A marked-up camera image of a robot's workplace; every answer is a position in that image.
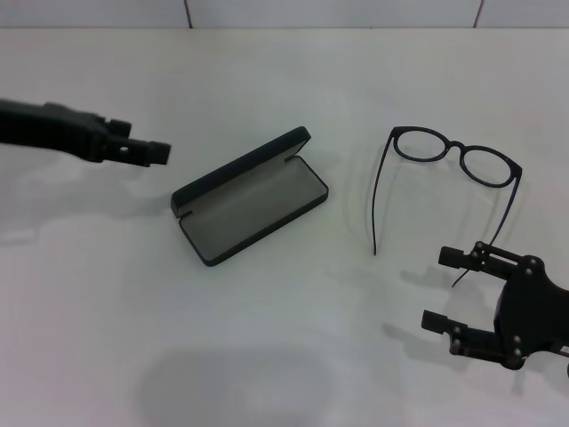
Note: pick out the black glasses case grey lining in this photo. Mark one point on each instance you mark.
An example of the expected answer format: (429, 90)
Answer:
(249, 209)

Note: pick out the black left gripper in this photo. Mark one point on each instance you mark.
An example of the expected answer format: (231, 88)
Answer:
(53, 129)

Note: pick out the black round-lens glasses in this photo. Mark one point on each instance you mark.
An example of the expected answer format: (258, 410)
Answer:
(454, 144)

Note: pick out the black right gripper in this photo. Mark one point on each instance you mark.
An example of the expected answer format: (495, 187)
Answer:
(529, 311)

